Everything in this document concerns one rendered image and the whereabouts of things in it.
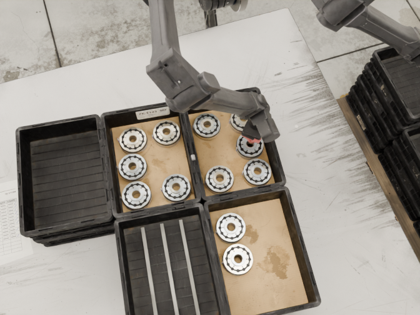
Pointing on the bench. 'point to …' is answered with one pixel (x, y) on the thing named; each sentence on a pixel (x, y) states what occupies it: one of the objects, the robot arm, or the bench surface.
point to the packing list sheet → (11, 225)
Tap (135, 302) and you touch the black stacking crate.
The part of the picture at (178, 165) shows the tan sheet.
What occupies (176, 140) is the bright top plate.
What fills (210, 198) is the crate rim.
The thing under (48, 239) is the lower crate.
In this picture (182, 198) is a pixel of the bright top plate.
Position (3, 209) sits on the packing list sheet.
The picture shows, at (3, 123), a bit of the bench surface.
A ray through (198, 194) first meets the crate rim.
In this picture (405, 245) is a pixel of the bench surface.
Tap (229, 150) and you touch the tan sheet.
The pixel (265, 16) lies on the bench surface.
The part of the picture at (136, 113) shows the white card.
